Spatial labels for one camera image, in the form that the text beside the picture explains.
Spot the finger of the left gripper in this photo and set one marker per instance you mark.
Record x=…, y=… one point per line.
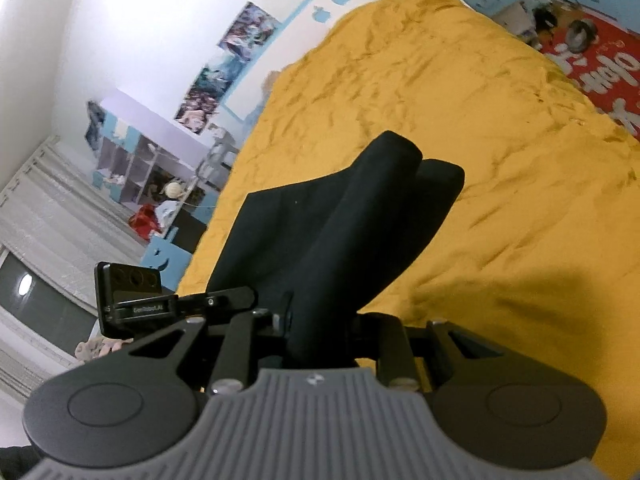
x=241, y=298

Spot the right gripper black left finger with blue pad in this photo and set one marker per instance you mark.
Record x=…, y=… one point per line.
x=133, y=405

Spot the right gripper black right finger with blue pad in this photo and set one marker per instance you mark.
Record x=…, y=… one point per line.
x=495, y=403

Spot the black pants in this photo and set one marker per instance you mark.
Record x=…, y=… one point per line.
x=317, y=252

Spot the blue smiley chair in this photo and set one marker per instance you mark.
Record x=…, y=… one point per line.
x=163, y=255

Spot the red bag on desk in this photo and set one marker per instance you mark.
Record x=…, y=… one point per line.
x=144, y=222

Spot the white round lamp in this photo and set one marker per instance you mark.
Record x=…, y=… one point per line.
x=173, y=190

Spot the white bookshelf desk unit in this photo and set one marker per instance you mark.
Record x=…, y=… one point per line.
x=138, y=151

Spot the grey metal chair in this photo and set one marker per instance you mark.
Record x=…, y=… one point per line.
x=214, y=169

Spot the yellow bed duvet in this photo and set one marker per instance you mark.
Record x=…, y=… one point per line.
x=541, y=251

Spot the blue pillow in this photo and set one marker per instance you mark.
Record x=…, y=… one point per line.
x=267, y=86

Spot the white blue apple headboard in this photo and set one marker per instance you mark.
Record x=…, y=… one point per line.
x=302, y=31

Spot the red floor rug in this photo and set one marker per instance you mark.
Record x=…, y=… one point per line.
x=598, y=57

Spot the anime wall posters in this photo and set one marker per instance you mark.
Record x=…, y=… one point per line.
x=239, y=45

